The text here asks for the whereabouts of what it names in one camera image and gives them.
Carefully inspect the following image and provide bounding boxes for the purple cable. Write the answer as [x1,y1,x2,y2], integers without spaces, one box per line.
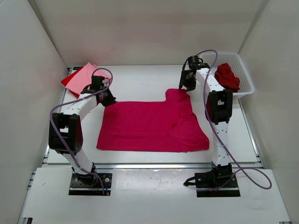
[195,49,273,192]
[50,67,114,196]

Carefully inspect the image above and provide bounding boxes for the aluminium table rail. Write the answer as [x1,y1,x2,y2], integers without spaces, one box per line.
[95,163,263,169]

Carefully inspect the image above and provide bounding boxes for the red t shirt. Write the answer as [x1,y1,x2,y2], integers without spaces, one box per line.
[61,66,83,98]

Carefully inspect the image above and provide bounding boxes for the white plastic basket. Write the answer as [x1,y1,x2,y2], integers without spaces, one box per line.
[208,52,255,101]

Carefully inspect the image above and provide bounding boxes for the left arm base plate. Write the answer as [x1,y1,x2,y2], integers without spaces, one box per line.
[68,172,113,196]

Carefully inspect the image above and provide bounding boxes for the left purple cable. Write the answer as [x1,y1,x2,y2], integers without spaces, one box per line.
[50,67,114,196]

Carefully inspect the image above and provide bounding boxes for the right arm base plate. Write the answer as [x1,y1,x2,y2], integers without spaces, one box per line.
[194,171,241,198]

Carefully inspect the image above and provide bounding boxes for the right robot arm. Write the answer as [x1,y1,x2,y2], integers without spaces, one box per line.
[179,56,233,188]

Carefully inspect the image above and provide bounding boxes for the magenta t shirt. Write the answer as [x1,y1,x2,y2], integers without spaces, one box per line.
[96,89,210,153]

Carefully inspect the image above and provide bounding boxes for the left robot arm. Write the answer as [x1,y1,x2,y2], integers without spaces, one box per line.
[49,76,116,188]

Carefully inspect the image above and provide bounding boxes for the dark red clothes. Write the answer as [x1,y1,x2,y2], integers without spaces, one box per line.
[214,63,240,92]

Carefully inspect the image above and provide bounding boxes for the pink t shirt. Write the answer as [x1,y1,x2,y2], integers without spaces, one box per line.
[66,63,98,95]

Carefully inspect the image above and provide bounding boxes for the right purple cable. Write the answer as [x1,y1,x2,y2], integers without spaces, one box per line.
[195,49,273,192]

